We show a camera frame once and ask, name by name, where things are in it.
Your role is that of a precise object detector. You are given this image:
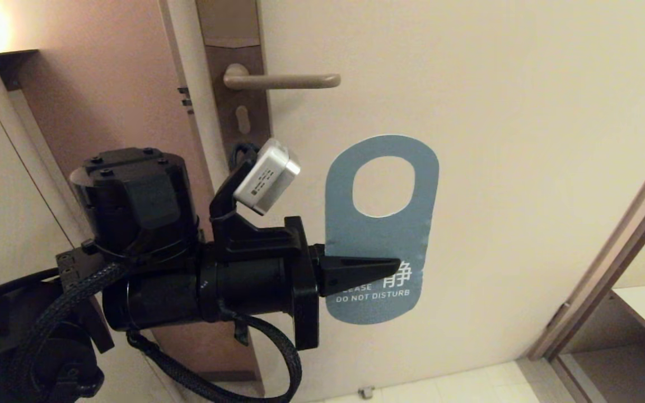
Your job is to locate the beige lever door handle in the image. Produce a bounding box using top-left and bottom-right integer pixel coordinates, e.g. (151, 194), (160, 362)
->
(223, 63), (342, 91)

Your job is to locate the dark brown baseboard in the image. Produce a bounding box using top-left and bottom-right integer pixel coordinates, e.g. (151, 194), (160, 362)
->
(211, 371), (259, 383)

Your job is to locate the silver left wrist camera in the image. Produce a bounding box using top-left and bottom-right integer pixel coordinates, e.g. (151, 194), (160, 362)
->
(233, 138), (302, 217)

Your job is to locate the metal frame hinge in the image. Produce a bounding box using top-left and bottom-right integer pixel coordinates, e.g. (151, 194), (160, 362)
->
(546, 302), (571, 331)

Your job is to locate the dark wall lamp bracket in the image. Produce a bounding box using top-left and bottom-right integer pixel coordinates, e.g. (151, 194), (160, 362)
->
(0, 49), (40, 92)

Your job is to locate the cream room door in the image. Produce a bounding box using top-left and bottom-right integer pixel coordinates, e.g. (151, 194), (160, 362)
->
(157, 0), (645, 403)

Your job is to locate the brown door lock plate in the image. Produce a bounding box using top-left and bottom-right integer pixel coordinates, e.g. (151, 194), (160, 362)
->
(195, 0), (272, 168)

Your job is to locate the braided left arm cable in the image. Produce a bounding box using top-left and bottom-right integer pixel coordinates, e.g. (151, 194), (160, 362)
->
(127, 313), (304, 403)

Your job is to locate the blue and white door hanger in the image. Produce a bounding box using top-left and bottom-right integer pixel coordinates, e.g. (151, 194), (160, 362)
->
(324, 134), (440, 325)

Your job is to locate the brown wardrobe door frame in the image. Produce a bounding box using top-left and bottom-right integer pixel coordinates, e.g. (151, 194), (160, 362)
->
(527, 126), (645, 362)

